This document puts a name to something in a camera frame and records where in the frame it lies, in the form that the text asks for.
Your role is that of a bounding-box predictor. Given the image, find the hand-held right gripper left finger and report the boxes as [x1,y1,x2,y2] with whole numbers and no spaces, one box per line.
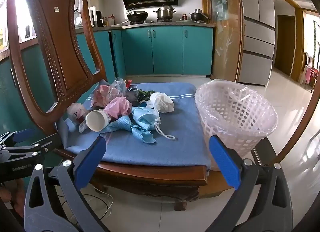
[24,136,111,232]

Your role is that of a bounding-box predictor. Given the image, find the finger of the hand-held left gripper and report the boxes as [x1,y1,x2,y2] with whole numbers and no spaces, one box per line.
[0,129,35,147]
[0,133,62,159]

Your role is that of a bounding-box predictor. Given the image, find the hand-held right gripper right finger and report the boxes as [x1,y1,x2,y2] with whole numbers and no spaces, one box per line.
[207,134,293,232]

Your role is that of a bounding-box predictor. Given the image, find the white paper cup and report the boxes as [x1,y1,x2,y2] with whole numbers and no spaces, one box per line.
[85,109,110,132]

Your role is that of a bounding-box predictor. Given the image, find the blue cleaning cloth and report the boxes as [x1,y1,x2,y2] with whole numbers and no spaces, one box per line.
[100,115,157,144]

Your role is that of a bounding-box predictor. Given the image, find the white plastic mesh wastebasket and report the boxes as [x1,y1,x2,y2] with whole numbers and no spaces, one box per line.
[195,79,278,172]

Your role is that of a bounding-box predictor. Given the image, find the small pink plastic bag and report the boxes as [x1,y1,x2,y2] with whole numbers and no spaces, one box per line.
[104,97,133,120]

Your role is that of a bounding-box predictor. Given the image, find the blue face mask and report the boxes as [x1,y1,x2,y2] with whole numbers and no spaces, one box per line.
[131,106,177,140]

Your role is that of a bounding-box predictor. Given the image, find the clear plastic bag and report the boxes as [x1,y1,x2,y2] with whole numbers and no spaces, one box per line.
[110,77,130,97]

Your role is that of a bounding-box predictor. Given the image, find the white plastic bag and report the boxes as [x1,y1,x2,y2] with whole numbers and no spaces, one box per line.
[146,92,174,114]

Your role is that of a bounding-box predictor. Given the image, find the person's left hand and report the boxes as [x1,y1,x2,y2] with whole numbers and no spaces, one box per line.
[0,180,25,210]

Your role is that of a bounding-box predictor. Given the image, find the white bag with red contents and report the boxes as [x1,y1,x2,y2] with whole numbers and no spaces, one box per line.
[67,102,88,125]

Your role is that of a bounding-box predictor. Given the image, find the blue striped blanket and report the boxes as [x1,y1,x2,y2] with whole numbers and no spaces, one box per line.
[56,82,213,170]

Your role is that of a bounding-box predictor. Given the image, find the large pink plastic bag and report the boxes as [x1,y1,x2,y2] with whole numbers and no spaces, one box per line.
[90,85,125,108]

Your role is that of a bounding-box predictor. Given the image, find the grey plastic bag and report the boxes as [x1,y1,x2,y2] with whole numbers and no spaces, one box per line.
[124,89,141,104]

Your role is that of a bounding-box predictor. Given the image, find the green vegetable leaves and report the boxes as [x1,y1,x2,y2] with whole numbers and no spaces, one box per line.
[138,90,156,103]

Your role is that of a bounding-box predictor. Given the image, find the carved wooden chair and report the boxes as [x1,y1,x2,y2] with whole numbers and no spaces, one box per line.
[6,0,218,211]

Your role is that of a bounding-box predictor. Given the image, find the silver refrigerator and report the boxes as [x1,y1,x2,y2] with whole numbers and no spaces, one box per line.
[236,0,277,86]

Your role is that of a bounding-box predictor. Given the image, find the pink plastic chairs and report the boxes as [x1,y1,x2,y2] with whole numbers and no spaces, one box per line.
[301,52,319,88]

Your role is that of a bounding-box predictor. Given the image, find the wooden framed glass door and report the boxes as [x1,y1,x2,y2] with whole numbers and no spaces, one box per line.
[200,0,244,83]

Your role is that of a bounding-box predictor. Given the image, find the brown wooden door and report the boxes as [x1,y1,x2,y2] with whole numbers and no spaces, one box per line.
[274,15,297,76]

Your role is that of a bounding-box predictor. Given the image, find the white kitchen appliance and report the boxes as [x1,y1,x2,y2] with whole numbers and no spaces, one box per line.
[89,6,98,27]

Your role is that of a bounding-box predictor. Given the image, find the black kitchen appliance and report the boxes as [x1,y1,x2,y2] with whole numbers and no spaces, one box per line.
[96,10,105,27]

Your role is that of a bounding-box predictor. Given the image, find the black lidded pot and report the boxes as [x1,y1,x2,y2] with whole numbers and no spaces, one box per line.
[189,9,209,22]

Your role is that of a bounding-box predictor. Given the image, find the black wok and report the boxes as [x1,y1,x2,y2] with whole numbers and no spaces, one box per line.
[126,10,149,22]

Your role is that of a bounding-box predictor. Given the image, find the steel cooking pot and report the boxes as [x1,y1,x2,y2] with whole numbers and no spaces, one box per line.
[153,5,176,20]

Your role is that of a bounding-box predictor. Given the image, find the black cable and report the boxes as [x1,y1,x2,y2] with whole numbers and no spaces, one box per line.
[60,191,111,223]

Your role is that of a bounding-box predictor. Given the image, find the white cable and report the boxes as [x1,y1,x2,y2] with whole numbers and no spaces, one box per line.
[92,184,114,225]

